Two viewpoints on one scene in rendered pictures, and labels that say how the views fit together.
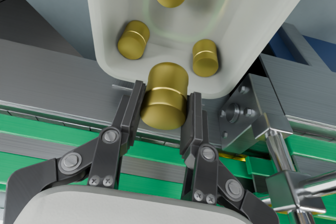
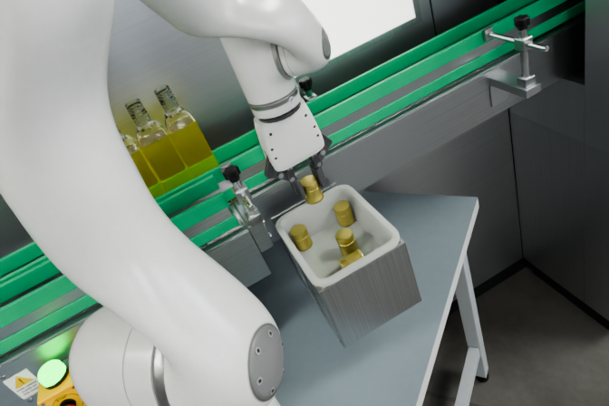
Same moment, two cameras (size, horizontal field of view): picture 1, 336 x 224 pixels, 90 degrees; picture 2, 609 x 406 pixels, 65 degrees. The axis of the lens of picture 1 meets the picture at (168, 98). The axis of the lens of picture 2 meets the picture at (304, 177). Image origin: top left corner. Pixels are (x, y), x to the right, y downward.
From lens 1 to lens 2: 0.76 m
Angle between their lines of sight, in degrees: 16
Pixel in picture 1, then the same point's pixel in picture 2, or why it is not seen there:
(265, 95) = (262, 236)
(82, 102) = (342, 160)
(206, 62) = (300, 231)
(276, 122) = (257, 219)
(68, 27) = (412, 204)
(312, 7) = not seen: hidden behind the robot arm
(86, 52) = (387, 198)
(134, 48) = (339, 207)
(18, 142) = (352, 120)
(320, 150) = (218, 229)
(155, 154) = not seen: hidden behind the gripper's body
